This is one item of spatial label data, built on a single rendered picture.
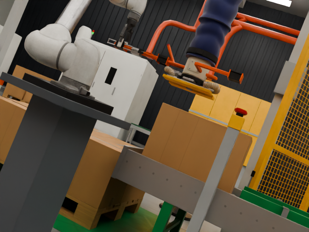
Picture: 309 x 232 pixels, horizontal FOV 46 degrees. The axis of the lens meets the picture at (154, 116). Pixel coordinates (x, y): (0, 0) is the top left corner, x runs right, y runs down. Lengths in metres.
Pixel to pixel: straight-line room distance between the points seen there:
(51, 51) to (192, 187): 1.07
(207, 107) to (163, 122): 7.48
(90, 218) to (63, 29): 1.22
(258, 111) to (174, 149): 7.56
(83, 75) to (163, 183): 0.79
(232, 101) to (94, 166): 7.60
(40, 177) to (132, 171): 0.61
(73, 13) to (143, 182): 1.04
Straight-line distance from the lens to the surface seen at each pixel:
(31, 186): 1.84
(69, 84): 1.87
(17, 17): 5.77
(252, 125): 9.73
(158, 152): 2.34
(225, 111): 9.77
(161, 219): 2.19
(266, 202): 2.21
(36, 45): 1.96
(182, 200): 2.15
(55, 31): 1.99
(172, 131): 2.32
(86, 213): 2.52
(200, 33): 2.57
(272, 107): 3.44
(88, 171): 2.50
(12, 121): 2.84
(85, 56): 1.87
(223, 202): 2.12
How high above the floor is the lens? 0.78
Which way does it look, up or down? 2 degrees up
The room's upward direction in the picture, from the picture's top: 22 degrees clockwise
